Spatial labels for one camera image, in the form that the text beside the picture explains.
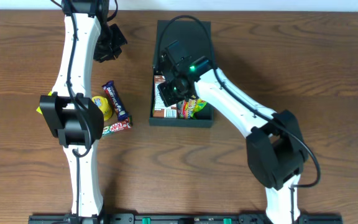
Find green yellow snack box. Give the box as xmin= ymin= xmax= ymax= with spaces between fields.
xmin=35 ymin=91 xmax=53 ymax=115

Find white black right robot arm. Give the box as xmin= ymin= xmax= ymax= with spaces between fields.
xmin=155 ymin=40 xmax=308 ymax=223

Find red KitKat bar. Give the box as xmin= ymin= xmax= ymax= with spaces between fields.
xmin=102 ymin=116 xmax=133 ymax=136

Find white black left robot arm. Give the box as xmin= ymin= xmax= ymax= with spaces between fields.
xmin=39 ymin=0 xmax=127 ymax=223

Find yellow round candy tub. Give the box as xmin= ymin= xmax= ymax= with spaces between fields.
xmin=92 ymin=96 xmax=113 ymax=121

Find black mounting rail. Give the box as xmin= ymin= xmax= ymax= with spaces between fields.
xmin=28 ymin=213 xmax=343 ymax=224

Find black box with lid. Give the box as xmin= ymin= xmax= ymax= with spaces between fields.
xmin=149 ymin=20 xmax=214 ymax=128

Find colourful gummy candy bag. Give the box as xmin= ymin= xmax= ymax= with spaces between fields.
xmin=177 ymin=99 xmax=207 ymax=119

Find purple Dairy Milk bar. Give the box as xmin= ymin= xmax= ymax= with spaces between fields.
xmin=102 ymin=80 xmax=129 ymax=121

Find brown white snack box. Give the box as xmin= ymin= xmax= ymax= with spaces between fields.
xmin=152 ymin=75 xmax=178 ymax=118

